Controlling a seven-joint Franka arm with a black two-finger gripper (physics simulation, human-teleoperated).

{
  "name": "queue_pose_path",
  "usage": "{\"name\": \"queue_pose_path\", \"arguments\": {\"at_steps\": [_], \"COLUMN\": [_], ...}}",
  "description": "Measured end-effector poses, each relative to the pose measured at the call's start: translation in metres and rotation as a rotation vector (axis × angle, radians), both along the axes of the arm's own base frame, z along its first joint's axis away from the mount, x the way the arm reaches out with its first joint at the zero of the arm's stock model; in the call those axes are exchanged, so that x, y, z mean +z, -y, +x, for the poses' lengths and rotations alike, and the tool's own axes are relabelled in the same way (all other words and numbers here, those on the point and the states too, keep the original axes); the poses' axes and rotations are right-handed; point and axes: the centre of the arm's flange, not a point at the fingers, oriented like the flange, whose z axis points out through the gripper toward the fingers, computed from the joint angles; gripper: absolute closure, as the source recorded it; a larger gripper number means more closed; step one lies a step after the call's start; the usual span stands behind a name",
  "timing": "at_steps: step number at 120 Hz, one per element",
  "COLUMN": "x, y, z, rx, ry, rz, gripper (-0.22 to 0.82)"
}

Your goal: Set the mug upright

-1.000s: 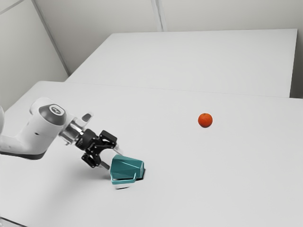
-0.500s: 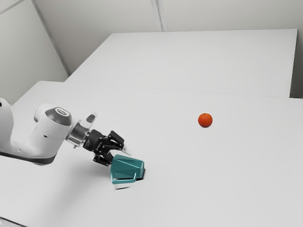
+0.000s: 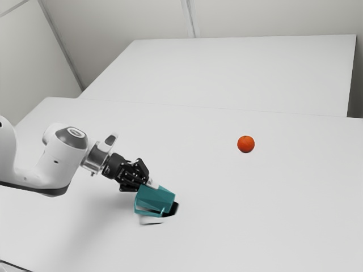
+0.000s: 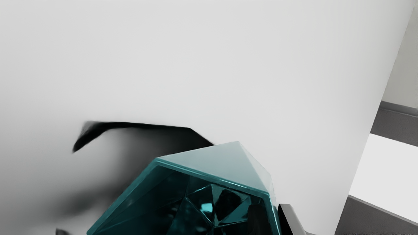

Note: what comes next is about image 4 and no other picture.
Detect teal faceted mug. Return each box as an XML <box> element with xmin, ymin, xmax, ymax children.
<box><xmin>87</xmin><ymin>141</ymin><xmax>282</xmax><ymax>235</ymax></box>

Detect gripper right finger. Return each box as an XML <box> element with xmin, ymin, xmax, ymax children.
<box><xmin>278</xmin><ymin>204</ymin><xmax>308</xmax><ymax>235</ymax></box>

